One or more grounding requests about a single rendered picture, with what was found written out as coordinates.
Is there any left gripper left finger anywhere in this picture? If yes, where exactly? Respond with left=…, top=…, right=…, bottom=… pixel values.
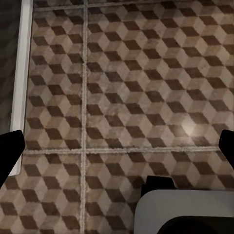
left=0, top=130, right=25, bottom=188

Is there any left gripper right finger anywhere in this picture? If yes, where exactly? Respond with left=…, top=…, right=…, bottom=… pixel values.
left=218, top=130, right=234, bottom=168

